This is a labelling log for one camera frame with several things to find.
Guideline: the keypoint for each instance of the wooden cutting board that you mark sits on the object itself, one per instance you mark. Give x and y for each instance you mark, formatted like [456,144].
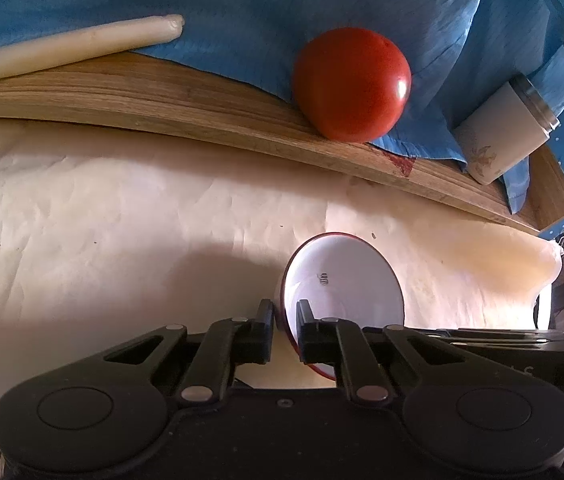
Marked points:
[161,95]

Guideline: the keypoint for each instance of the red tomato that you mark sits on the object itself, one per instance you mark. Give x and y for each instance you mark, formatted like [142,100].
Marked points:
[352,85]

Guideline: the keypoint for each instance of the white round stick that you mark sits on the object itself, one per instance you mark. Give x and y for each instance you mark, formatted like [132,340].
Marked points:
[61,50]

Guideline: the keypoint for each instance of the white bowl with red rim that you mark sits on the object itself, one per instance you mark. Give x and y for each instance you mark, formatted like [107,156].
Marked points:
[347,280]

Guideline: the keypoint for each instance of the white table cover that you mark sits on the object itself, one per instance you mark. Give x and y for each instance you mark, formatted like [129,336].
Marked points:
[111,235]

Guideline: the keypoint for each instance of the white thermos cup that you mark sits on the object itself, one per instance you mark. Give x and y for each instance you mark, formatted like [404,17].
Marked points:
[502,130]

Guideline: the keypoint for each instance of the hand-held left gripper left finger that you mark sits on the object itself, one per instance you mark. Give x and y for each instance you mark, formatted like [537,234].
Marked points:
[265,332]

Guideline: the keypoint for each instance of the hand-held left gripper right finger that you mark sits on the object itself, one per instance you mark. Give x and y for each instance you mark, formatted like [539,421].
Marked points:
[305,332]

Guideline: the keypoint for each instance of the blue cloth garment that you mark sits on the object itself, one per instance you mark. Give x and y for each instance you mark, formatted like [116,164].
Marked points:
[262,10]

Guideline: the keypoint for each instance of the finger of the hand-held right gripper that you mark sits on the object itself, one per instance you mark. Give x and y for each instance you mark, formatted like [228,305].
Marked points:
[522,347]

